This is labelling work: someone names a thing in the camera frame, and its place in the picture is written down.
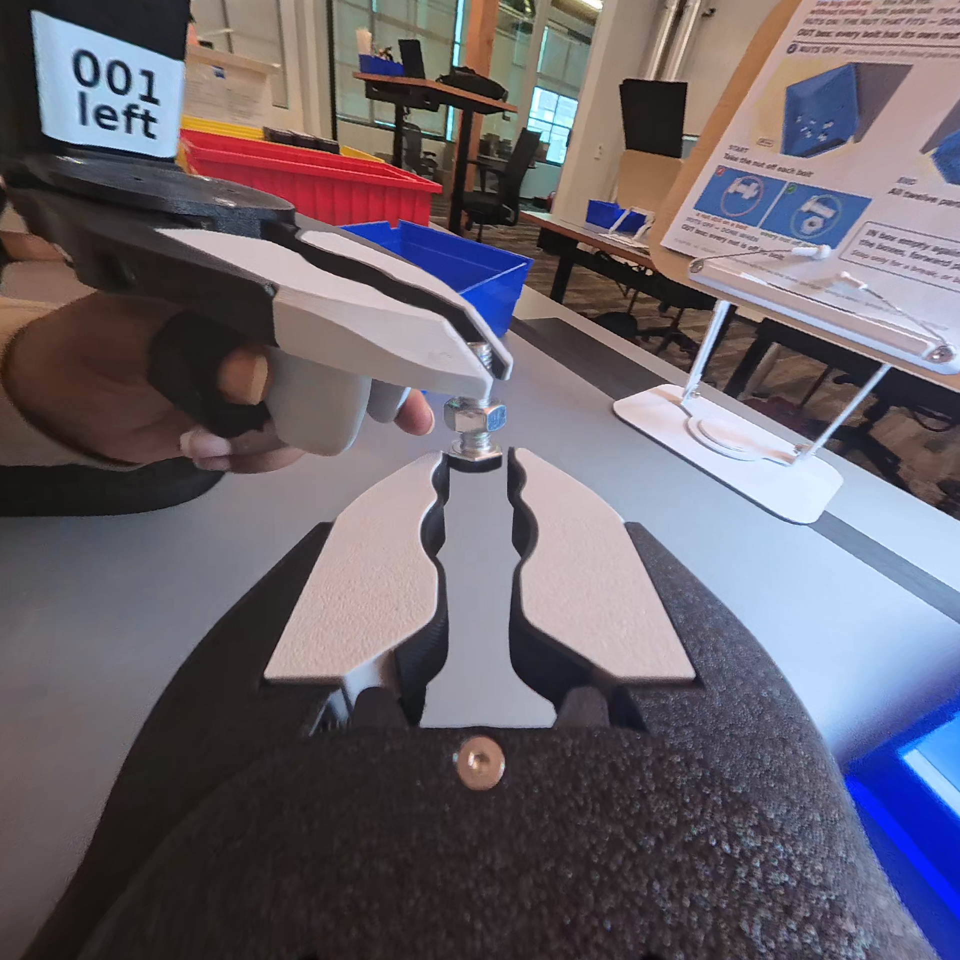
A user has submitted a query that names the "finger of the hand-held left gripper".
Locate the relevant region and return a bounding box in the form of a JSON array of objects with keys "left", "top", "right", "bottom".
[
  {"left": 339, "top": 225, "right": 493, "bottom": 349},
  {"left": 158, "top": 225, "right": 516, "bottom": 388}
]

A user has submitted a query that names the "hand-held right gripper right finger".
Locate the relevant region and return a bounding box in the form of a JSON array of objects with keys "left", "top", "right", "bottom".
[{"left": 507, "top": 447, "right": 699, "bottom": 706}]

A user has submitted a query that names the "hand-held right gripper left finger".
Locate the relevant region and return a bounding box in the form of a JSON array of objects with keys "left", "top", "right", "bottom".
[{"left": 264, "top": 447, "right": 451, "bottom": 706}]

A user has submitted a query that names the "blue plastic bin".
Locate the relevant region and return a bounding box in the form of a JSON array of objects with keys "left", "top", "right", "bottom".
[
  {"left": 843, "top": 705, "right": 960, "bottom": 919},
  {"left": 342, "top": 221, "right": 534, "bottom": 340}
]

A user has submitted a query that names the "silver hex nut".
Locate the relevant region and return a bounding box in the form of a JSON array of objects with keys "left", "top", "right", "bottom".
[{"left": 446, "top": 398, "right": 513, "bottom": 438}]

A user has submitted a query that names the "silver hex bolt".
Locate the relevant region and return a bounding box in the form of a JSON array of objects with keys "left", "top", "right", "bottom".
[{"left": 455, "top": 342, "right": 507, "bottom": 463}]

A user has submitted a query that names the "person's left hand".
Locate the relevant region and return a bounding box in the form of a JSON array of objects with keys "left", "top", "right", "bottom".
[{"left": 0, "top": 290, "right": 439, "bottom": 475}]

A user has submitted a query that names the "red plastic bin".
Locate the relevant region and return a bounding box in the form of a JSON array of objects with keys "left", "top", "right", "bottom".
[{"left": 180, "top": 128, "right": 445, "bottom": 228}]

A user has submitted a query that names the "black office chair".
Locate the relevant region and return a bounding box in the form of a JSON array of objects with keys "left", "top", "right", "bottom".
[{"left": 462, "top": 128, "right": 546, "bottom": 241}]

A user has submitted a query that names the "yellow plastic bin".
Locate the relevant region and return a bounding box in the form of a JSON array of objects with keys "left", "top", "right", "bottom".
[{"left": 183, "top": 117, "right": 385, "bottom": 163}]

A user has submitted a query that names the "wooden standing desk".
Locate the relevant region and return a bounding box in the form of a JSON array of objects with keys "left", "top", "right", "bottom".
[{"left": 354, "top": 68, "right": 519, "bottom": 234}]

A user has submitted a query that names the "black chair armrest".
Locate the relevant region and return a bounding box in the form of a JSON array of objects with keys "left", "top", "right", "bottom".
[{"left": 0, "top": 455, "right": 229, "bottom": 519}]

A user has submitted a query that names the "black computer monitor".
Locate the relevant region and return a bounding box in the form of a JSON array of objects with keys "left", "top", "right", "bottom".
[{"left": 620, "top": 78, "right": 690, "bottom": 160}]

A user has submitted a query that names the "white instruction sheet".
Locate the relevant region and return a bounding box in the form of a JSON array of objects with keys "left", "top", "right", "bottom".
[{"left": 668, "top": 0, "right": 960, "bottom": 324}]

